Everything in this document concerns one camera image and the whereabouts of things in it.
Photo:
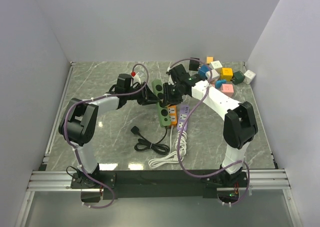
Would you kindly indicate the teal plug cube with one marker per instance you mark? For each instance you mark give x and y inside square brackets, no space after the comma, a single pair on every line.
[219,83]

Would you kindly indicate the pink plug cube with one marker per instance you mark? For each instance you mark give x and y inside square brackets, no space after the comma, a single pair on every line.
[227,89]

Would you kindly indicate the white plug cube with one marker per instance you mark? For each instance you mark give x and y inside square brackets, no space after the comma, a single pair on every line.
[249,77]
[215,64]

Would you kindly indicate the white plug cube right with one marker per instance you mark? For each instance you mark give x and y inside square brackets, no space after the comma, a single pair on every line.
[249,77]

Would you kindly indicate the purple power strip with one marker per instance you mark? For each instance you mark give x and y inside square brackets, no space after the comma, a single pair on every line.
[182,123]

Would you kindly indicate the aluminium rail frame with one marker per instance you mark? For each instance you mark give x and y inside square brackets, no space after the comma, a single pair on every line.
[59,206]

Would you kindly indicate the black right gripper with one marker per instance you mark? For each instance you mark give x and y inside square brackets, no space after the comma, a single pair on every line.
[168,99]

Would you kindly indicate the white plug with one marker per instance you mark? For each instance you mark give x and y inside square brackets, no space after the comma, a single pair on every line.
[212,75]

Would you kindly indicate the yellow plug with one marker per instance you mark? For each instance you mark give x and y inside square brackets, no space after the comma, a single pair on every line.
[209,59]

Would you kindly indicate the dark green plug cube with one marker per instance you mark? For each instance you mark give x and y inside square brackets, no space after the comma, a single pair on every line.
[238,78]

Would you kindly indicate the orange power strip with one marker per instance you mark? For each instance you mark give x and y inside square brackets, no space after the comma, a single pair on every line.
[172,110]

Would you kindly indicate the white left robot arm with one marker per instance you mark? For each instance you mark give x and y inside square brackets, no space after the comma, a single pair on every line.
[79,120]

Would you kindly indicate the black plug cube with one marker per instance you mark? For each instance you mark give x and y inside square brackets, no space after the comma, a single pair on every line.
[194,64]

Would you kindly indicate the yellow plug cube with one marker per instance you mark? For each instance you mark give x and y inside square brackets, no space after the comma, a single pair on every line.
[226,74]

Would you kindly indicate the white coiled cable purple strip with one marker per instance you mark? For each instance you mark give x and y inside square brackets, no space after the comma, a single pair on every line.
[182,144]

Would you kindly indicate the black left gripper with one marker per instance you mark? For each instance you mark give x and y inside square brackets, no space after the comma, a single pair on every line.
[147,97]

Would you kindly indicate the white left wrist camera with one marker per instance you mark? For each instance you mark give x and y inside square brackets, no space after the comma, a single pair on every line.
[138,77]

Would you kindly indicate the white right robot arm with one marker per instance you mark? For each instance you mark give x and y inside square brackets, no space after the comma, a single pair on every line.
[239,121]

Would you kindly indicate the white plug cube back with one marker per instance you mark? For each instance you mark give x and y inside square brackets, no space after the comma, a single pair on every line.
[215,64]

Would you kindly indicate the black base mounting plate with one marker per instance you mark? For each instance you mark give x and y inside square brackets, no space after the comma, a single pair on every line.
[158,183]

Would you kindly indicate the dark blue plug cube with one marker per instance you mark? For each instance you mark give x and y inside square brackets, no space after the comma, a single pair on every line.
[202,71]

